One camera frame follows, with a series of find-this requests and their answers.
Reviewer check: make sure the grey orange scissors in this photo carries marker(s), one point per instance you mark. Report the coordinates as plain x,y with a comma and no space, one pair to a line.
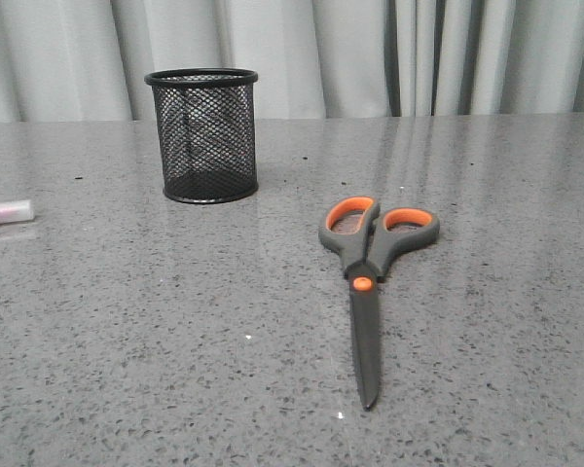
367,242

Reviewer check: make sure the pink highlighter pen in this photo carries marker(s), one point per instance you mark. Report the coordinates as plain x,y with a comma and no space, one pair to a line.
16,211

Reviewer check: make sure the black mesh pen holder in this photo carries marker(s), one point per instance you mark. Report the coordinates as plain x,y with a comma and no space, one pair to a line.
206,129

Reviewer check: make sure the grey curtain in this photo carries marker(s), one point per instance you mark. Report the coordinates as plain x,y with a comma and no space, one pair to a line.
87,60

